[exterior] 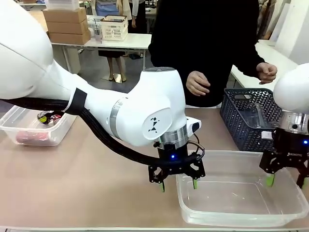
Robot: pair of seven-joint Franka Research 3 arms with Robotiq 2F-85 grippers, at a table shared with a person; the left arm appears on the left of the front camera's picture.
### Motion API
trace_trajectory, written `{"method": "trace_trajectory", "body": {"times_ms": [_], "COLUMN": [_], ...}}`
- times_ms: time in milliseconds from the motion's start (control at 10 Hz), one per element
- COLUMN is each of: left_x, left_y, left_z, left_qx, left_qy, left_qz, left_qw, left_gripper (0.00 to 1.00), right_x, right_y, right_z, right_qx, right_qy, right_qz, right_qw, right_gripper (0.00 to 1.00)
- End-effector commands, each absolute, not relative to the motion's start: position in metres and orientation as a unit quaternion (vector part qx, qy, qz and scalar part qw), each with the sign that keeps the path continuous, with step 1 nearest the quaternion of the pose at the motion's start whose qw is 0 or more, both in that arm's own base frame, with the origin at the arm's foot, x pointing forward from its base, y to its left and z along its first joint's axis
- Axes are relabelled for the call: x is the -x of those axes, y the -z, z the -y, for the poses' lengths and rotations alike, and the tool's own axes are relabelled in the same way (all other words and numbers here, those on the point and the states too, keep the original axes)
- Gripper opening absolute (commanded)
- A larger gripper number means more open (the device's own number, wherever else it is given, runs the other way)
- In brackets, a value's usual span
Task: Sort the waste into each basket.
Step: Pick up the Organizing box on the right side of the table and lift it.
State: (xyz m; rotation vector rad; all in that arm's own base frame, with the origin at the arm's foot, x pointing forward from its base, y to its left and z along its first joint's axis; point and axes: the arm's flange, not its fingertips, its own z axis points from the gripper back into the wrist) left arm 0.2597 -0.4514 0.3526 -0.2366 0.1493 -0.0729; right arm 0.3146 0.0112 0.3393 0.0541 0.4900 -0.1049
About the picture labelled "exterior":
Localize white board panel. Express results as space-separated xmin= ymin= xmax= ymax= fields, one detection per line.
xmin=270 ymin=0 xmax=309 ymax=65

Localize white lattice basket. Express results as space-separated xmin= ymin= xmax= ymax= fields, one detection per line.
xmin=99 ymin=15 xmax=129 ymax=42

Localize person's left forearm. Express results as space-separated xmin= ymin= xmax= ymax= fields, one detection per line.
xmin=241 ymin=36 xmax=267 ymax=70

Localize black braided cable sleeve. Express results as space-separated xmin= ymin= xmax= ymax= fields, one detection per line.
xmin=0 ymin=97 xmax=201 ymax=168

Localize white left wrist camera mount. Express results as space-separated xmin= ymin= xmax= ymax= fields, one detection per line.
xmin=185 ymin=116 xmax=202 ymax=134

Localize person's left hand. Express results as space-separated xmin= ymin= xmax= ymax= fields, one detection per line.
xmin=255 ymin=62 xmax=278 ymax=85

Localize person in black sweater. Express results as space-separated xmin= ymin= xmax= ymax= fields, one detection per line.
xmin=148 ymin=0 xmax=267 ymax=108

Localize cardboard box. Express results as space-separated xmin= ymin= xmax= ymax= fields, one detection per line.
xmin=42 ymin=7 xmax=87 ymax=24
xmin=48 ymin=30 xmax=91 ymax=45
xmin=45 ymin=20 xmax=89 ymax=35

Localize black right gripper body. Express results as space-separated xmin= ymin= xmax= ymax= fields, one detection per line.
xmin=273 ymin=127 xmax=309 ymax=165

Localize plastic cup with straw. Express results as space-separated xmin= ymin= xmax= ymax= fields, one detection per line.
xmin=92 ymin=18 xmax=103 ymax=44

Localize translucent storage box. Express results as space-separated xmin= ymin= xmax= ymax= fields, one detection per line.
xmin=44 ymin=0 xmax=80 ymax=11

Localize clear plastic waste container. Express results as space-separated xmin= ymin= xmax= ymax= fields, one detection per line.
xmin=246 ymin=102 xmax=275 ymax=129

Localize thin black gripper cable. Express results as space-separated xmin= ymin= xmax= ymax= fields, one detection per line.
xmin=185 ymin=133 xmax=206 ymax=160

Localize person's right hand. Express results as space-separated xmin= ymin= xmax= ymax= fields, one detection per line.
xmin=186 ymin=71 xmax=211 ymax=97

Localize white table with grey legs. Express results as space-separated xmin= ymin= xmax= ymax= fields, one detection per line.
xmin=50 ymin=32 xmax=153 ymax=73

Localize clear plastic bin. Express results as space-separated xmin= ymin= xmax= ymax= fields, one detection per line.
xmin=175 ymin=149 xmax=309 ymax=227
xmin=0 ymin=104 xmax=78 ymax=147

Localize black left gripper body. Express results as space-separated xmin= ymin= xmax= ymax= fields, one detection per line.
xmin=156 ymin=144 xmax=194 ymax=174

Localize dark plastic lattice basket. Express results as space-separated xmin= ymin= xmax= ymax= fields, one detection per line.
xmin=219 ymin=87 xmax=283 ymax=152

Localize mannequin legs on gold base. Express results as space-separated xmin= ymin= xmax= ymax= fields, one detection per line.
xmin=101 ymin=56 xmax=127 ymax=83

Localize pink waste packet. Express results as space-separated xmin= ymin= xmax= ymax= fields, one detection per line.
xmin=15 ymin=131 xmax=50 ymax=146

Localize colourful crushed can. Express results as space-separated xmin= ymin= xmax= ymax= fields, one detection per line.
xmin=37 ymin=110 xmax=63 ymax=126

